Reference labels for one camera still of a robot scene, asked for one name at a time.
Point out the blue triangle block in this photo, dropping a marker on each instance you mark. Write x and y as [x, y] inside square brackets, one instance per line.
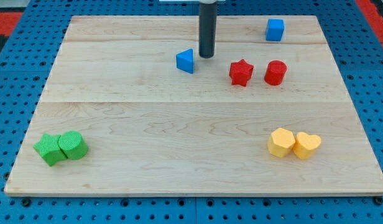
[185, 61]

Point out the wooden board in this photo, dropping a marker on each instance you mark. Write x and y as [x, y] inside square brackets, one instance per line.
[153, 130]

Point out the red star block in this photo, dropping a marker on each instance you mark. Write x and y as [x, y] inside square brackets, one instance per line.
[240, 72]

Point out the red cylinder block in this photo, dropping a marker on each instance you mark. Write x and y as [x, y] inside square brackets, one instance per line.
[275, 72]

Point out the yellow hexagon block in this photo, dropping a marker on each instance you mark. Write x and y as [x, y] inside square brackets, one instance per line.
[281, 142]

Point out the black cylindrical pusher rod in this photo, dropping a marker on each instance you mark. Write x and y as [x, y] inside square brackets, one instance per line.
[207, 27]

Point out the blue cube block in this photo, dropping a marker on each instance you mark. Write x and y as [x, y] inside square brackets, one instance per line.
[274, 30]

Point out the yellow heart block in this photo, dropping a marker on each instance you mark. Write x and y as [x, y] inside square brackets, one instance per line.
[306, 145]

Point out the green cylinder block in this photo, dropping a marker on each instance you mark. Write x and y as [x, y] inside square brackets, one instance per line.
[73, 145]

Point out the green star block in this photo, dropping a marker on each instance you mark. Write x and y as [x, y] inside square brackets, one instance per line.
[49, 150]

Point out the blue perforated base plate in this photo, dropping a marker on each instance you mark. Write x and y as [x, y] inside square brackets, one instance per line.
[355, 36]

